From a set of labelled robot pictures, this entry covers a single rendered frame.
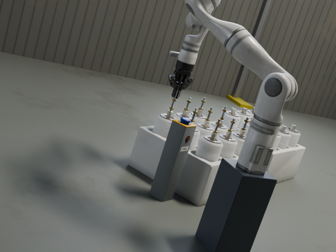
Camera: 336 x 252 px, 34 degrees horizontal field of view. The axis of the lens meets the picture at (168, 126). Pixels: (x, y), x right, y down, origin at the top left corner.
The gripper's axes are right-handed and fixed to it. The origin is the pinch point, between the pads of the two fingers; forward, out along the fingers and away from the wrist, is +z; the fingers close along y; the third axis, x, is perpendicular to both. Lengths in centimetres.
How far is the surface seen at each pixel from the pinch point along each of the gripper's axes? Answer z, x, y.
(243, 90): 26, 130, 193
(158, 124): 14.1, -0.3, -4.7
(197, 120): 11.8, 2.2, 19.7
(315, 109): 29, 110, 271
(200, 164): 19.5, -27.3, -1.4
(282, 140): 14, -11, 67
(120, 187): 35.9, -14.0, -26.2
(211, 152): 14.4, -26.8, 2.7
